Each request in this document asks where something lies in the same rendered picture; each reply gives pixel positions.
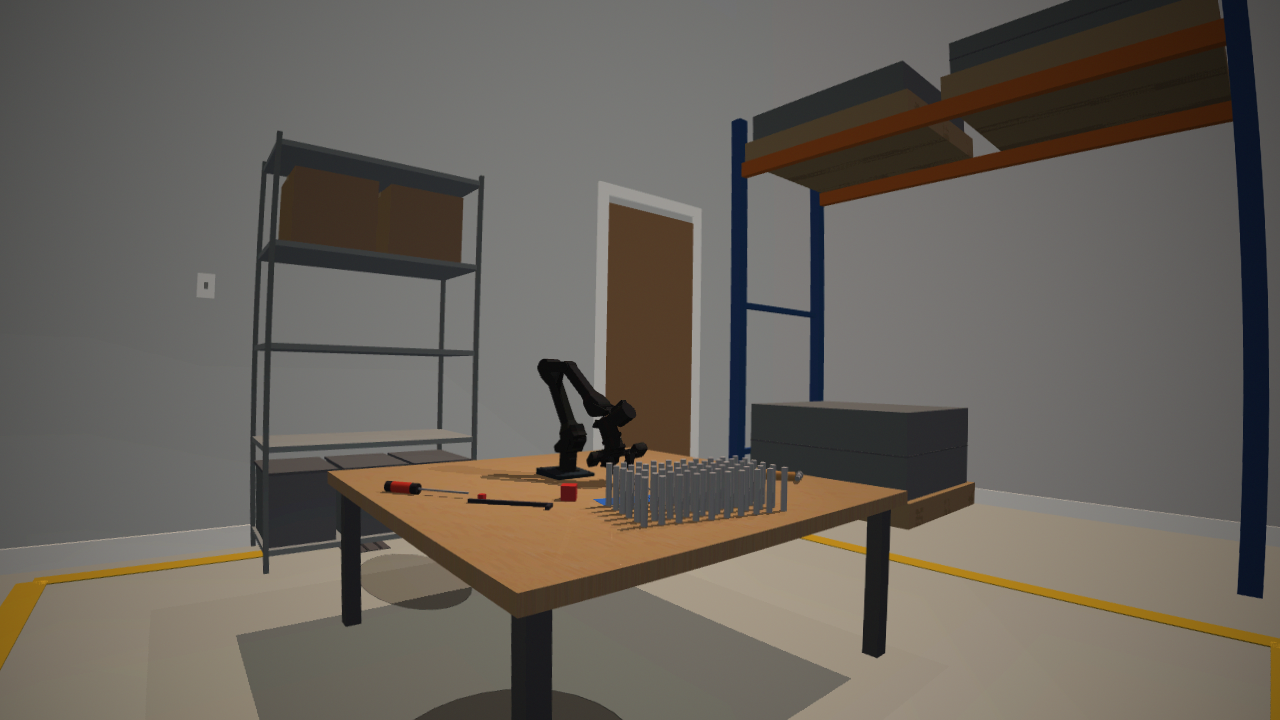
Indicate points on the red-handled screwdriver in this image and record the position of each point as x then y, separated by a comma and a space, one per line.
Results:
411, 488

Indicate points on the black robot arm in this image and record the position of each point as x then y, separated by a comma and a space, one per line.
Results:
572, 435

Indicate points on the blue flat strip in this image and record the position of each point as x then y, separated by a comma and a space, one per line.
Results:
602, 501

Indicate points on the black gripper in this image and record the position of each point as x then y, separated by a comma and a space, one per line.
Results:
614, 449

